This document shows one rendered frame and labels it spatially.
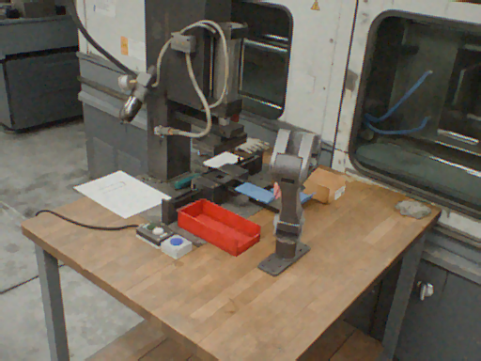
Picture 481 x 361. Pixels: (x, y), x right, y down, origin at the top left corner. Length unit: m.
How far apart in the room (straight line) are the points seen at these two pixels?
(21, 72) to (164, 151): 2.92
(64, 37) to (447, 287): 3.75
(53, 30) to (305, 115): 2.96
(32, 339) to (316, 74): 1.77
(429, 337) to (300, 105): 1.14
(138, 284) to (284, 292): 0.40
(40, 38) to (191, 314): 3.70
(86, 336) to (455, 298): 1.66
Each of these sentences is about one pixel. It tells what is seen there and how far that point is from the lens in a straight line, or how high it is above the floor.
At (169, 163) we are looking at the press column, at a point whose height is 0.98.
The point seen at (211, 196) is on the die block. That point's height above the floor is 0.95.
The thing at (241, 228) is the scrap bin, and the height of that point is 0.92.
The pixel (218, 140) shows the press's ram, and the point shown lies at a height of 1.14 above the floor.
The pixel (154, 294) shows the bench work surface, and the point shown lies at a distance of 1.43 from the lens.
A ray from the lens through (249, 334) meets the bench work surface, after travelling 1.33.
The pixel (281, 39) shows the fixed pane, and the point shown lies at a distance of 2.37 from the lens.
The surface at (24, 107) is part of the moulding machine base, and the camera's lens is 4.82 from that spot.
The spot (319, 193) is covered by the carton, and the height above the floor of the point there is 0.94.
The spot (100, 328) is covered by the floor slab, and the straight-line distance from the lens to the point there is 2.69.
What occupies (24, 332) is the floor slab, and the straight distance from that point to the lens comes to 2.75.
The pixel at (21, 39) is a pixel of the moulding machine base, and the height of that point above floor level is 0.82.
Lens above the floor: 1.81
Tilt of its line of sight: 28 degrees down
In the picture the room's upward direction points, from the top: 4 degrees clockwise
